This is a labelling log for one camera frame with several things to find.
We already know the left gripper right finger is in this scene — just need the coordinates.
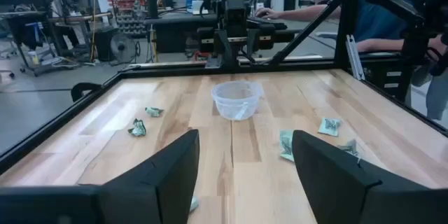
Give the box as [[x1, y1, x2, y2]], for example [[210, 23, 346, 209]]
[[292, 129, 382, 224]]

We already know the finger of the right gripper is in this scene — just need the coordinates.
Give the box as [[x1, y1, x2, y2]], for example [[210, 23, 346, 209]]
[[205, 29, 235, 70], [244, 27, 262, 63]]

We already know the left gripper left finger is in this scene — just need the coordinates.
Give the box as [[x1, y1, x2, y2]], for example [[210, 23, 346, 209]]
[[99, 129, 201, 224]]

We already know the black computer keyboard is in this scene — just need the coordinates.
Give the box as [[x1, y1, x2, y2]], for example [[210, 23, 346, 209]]
[[246, 16, 288, 31]]

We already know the black desk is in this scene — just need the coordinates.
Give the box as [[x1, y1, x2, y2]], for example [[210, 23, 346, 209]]
[[143, 13, 225, 54]]

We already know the clear plastic bowl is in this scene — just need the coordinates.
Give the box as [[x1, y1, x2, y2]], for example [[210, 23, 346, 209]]
[[211, 80, 264, 122]]

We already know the black floor fan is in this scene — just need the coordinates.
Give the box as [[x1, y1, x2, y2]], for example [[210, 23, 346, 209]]
[[109, 31, 138, 64]]

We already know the red parts bin shelf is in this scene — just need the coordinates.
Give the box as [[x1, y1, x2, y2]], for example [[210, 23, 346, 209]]
[[104, 0, 147, 36]]

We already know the person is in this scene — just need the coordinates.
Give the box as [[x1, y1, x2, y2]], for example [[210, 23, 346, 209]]
[[254, 0, 448, 122]]

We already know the black drawer cabinet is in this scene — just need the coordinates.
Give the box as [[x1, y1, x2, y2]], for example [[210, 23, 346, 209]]
[[360, 54, 409, 103]]

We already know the black speaker box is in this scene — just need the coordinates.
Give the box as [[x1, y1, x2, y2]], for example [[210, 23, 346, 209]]
[[93, 27, 119, 62]]

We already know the metal workbench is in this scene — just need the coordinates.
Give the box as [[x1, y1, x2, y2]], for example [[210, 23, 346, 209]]
[[0, 8, 115, 78]]

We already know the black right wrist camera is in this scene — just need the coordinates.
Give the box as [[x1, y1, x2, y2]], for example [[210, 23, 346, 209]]
[[218, 0, 251, 29]]

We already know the black aluminium station frame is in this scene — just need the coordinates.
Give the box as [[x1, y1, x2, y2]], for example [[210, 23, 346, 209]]
[[0, 0, 448, 176]]

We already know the silver aluminium bracket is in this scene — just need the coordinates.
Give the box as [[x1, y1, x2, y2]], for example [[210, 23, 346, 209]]
[[345, 34, 366, 81]]

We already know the black frame bracket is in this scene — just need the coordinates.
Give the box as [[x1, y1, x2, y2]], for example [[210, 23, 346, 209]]
[[71, 82, 103, 103]]

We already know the black equipment mount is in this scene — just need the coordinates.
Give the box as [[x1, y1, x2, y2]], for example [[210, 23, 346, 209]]
[[363, 0, 448, 78]]

